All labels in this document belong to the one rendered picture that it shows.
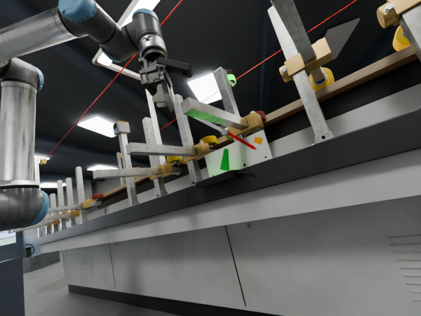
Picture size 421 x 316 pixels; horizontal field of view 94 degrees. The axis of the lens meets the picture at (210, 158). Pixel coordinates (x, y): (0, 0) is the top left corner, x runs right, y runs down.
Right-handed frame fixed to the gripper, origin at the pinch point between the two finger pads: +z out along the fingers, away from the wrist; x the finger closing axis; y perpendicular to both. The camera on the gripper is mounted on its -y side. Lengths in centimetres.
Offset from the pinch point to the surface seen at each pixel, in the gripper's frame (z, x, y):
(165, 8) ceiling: -243, -166, 9
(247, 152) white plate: 18.6, -10.2, -19.4
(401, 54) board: 6, 1, -68
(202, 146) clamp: 9.2, -20.0, -4.1
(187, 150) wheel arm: 9.8, -17.2, 1.7
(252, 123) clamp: 10.0, -7.4, -23.8
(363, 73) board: 5, -4, -60
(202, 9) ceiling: -243, -183, -42
